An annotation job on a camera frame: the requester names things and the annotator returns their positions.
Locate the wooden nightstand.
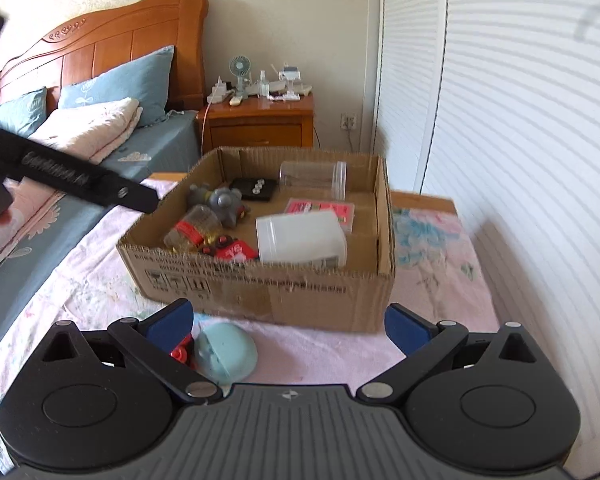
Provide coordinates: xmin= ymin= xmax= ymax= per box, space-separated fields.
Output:
xmin=196 ymin=92 xmax=315 ymax=156

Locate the small green desk fan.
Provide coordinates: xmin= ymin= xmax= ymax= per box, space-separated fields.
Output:
xmin=229 ymin=56 xmax=249 ymax=97

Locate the brown cardboard box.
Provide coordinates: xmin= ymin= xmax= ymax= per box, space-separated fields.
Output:
xmin=116 ymin=146 xmax=397 ymax=335

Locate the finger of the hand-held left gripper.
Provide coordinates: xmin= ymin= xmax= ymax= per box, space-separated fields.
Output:
xmin=102 ymin=176 xmax=160 ymax=213

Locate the white power strip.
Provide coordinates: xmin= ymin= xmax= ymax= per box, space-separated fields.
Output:
xmin=207 ymin=77 xmax=233 ymax=104

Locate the clear plastic jar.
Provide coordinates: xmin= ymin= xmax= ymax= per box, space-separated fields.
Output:
xmin=279 ymin=160 xmax=348 ymax=200

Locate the bed with blue sheet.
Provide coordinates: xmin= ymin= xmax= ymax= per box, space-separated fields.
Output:
xmin=0 ymin=110 xmax=201 ymax=361

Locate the plastic bottle with red label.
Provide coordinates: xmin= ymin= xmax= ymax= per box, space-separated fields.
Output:
xmin=163 ymin=205 xmax=223 ymax=252

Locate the pink floral cloth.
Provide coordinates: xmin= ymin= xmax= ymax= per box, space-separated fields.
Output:
xmin=0 ymin=177 xmax=501 ymax=461

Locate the black remote with buttons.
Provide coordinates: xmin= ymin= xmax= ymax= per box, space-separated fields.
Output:
xmin=228 ymin=176 xmax=279 ymax=204

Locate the light blue dome toy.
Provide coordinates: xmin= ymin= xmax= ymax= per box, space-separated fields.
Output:
xmin=194 ymin=322 xmax=259 ymax=386

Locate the grey toy figure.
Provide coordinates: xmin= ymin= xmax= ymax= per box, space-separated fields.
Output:
xmin=187 ymin=183 xmax=252 ymax=228

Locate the pink packet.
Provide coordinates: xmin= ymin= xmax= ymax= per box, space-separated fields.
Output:
xmin=284 ymin=198 xmax=356 ymax=235

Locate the small red toy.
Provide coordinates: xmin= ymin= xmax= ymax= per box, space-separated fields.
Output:
xmin=169 ymin=332 xmax=197 ymax=368

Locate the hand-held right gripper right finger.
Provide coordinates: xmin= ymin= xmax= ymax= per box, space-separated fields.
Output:
xmin=355 ymin=302 xmax=538 ymax=403

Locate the wooden bed headboard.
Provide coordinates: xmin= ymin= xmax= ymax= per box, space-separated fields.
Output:
xmin=0 ymin=0 xmax=210 ymax=126

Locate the white charging cable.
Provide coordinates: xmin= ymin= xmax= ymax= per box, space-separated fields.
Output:
xmin=200 ymin=102 xmax=211 ymax=161

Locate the red toy car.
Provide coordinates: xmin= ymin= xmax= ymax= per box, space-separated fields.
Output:
xmin=200 ymin=235 xmax=260 ymax=261

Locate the large blue pillow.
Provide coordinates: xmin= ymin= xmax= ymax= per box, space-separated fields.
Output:
xmin=56 ymin=45 xmax=175 ymax=128

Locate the pink folded quilt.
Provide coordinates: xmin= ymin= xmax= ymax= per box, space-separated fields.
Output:
xmin=0 ymin=97 xmax=143 ymax=286

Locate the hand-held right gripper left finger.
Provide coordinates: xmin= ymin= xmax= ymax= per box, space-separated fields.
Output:
xmin=40 ymin=298 xmax=226 ymax=406

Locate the translucent white plastic box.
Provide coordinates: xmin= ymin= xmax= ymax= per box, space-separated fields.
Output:
xmin=255 ymin=210 xmax=348 ymax=267

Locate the small blue pillow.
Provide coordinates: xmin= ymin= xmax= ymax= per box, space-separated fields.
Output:
xmin=0 ymin=86 xmax=48 ymax=138

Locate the white phone stand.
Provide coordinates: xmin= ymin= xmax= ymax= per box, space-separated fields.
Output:
xmin=279 ymin=64 xmax=302 ymax=101

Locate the white louvred wardrobe door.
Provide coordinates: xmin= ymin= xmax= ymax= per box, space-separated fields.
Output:
xmin=372 ymin=0 xmax=451 ymax=193
xmin=415 ymin=0 xmax=600 ymax=476

